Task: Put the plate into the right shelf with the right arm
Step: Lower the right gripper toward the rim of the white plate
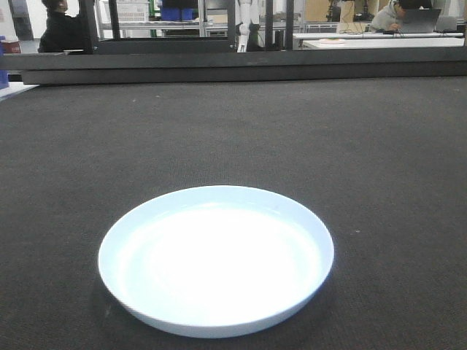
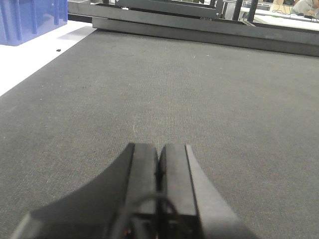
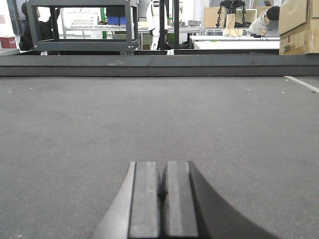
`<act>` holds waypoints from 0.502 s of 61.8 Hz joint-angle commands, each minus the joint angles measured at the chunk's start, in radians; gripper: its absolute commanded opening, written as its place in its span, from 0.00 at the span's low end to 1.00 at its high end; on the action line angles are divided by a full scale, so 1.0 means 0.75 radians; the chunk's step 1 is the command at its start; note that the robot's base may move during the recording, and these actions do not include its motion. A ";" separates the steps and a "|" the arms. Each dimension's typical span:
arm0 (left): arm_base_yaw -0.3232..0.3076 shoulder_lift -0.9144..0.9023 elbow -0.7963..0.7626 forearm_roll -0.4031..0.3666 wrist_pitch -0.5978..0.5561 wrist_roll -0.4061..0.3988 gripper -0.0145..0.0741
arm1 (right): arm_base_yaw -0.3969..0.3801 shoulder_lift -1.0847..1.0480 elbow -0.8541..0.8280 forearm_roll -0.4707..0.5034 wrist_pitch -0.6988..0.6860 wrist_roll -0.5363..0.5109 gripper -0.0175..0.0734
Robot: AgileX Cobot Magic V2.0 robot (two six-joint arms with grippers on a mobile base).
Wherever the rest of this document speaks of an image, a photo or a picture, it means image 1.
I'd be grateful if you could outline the light blue round tray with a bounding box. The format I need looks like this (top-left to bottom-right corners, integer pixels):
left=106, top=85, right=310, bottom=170
left=98, top=185, right=334, bottom=338

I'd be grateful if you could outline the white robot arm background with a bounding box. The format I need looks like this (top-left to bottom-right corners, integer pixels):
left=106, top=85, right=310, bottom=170
left=234, top=0, right=259, bottom=53

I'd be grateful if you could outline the white background table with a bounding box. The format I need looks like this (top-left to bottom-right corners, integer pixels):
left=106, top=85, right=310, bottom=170
left=293, top=32, right=466, bottom=50

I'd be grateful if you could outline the background metal shelving rack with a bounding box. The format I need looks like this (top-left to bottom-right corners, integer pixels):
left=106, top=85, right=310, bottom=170
left=94, top=1, right=235, bottom=40

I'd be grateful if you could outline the seated person in grey hoodie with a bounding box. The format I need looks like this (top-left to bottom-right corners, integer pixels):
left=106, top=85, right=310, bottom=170
left=369, top=0, right=407, bottom=33

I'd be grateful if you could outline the person in black jacket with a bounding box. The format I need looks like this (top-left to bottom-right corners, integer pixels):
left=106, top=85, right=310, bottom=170
left=37, top=0, right=85, bottom=53

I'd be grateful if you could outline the grey laptop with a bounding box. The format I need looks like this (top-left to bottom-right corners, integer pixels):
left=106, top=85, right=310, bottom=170
left=399, top=9, right=441, bottom=34

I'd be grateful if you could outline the blue bin far left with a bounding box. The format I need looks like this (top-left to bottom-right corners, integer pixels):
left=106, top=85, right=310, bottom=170
left=0, top=36, right=9, bottom=90

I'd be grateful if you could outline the red box far left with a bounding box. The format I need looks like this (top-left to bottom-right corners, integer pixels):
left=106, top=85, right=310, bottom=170
left=1, top=39, right=21, bottom=54

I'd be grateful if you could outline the black metal frame rail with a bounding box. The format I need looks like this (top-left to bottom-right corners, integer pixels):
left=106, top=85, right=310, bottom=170
left=1, top=47, right=466, bottom=85

